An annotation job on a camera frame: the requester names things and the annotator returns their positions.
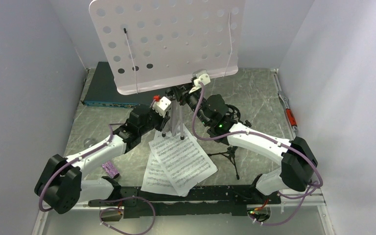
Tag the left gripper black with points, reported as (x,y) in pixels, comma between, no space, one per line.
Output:
(162,120)

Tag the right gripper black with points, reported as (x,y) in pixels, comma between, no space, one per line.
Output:
(181,93)

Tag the lilac perforated music stand desk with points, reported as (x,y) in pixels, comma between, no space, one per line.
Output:
(154,44)

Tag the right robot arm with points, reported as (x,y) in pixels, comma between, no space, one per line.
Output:
(297,164)

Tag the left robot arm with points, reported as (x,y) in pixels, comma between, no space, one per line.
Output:
(60,185)

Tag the black microphone tripod with shockmount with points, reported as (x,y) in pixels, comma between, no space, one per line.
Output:
(231,146)

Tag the purple glitter tube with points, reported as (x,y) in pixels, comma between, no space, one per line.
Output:
(111,170)

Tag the top sheet music page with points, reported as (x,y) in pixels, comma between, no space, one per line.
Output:
(183,162)

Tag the sheet music page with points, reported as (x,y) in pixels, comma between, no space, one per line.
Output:
(155,179)
(183,162)

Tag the bottom sheet music page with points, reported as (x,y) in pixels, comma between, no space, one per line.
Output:
(155,179)

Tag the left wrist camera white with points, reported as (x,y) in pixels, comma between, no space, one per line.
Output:
(161,105)

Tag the dark network switch box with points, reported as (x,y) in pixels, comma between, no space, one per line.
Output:
(102,91)

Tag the red handled wrench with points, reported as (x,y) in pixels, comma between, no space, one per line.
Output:
(289,114)

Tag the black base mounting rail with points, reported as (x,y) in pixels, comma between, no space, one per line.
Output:
(235,200)

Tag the aluminium frame rail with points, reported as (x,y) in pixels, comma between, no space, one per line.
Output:
(291,198)

